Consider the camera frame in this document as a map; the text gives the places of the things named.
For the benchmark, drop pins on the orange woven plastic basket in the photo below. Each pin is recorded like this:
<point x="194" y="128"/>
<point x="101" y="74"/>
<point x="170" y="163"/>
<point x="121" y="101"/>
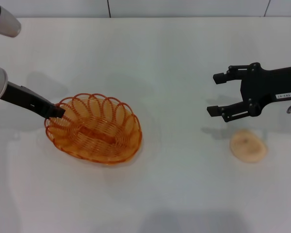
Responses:
<point x="97" y="136"/>

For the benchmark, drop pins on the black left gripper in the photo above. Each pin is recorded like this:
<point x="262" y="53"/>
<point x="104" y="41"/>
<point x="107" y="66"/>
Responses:
<point x="24" y="98"/>

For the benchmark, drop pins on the beige oval bread bun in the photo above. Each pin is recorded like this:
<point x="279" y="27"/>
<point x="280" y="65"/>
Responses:
<point x="248" y="146"/>

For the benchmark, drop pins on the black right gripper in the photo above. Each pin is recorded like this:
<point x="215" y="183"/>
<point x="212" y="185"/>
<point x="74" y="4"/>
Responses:
<point x="269" y="85"/>

